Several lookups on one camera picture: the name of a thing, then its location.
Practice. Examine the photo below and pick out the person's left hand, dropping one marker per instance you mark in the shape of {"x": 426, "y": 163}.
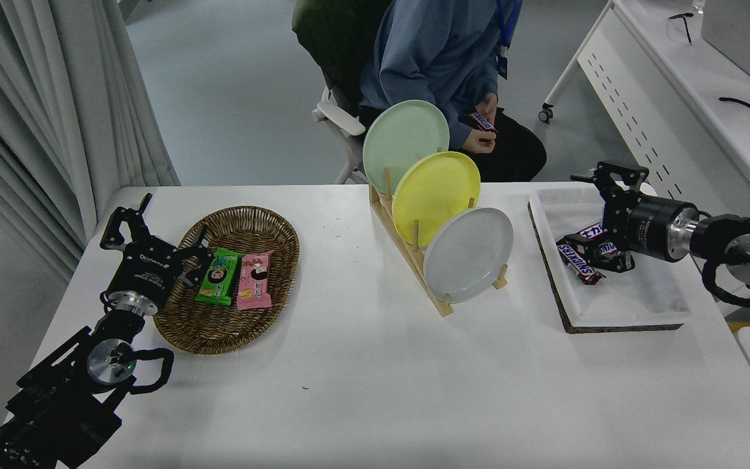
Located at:
{"x": 489, "y": 105}

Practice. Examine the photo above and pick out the white chair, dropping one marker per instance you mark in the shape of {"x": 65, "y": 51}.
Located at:
{"x": 339, "y": 120}

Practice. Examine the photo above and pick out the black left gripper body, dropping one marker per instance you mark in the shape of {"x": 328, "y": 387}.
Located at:
{"x": 147, "y": 270}

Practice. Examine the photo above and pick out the black glasses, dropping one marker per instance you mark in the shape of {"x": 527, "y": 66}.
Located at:
{"x": 682, "y": 19}

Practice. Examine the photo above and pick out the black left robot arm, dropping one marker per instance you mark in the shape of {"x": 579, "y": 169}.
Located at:
{"x": 56, "y": 397}

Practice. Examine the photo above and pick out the person's right hand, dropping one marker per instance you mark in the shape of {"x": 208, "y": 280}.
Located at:
{"x": 478, "y": 141}

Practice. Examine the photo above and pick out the white desk with perforated panel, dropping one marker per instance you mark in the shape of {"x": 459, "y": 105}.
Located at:
{"x": 674, "y": 85}

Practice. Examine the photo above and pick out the yellow plate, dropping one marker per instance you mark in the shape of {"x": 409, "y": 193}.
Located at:
{"x": 437, "y": 192}

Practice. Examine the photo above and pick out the green snack bar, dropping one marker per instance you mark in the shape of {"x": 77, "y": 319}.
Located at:
{"x": 217, "y": 279}

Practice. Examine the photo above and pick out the brown wicker basket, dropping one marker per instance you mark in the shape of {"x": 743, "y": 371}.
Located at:
{"x": 219, "y": 329}

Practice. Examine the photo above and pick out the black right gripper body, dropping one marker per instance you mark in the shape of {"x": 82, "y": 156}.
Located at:
{"x": 645, "y": 228}

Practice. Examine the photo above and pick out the dark green jacket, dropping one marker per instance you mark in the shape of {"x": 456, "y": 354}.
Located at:
{"x": 333, "y": 39}

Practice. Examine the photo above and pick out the wooden plate rack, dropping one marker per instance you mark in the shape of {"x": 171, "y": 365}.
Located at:
{"x": 407, "y": 251}

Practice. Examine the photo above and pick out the white tray with cork base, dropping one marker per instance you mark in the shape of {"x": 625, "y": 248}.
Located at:
{"x": 629, "y": 296}

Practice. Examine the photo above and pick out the Snickers bar with Chinese print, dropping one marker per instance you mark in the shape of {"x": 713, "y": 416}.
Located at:
{"x": 591, "y": 229}

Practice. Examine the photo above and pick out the silver laptop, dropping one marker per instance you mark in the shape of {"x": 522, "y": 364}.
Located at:
{"x": 743, "y": 36}

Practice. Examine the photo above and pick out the pale green plate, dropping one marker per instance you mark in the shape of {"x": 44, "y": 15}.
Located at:
{"x": 398, "y": 140}

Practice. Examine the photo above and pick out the dark snack bar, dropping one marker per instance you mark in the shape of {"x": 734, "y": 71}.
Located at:
{"x": 482, "y": 121}

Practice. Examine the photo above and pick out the grey curtain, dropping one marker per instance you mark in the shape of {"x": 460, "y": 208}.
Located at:
{"x": 30, "y": 117}

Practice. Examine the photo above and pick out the person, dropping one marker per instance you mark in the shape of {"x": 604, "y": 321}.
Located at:
{"x": 433, "y": 52}

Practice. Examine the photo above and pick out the pink snack bar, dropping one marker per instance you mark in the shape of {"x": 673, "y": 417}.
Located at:
{"x": 255, "y": 281}

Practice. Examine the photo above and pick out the grey plate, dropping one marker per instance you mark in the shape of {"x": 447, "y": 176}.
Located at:
{"x": 469, "y": 254}

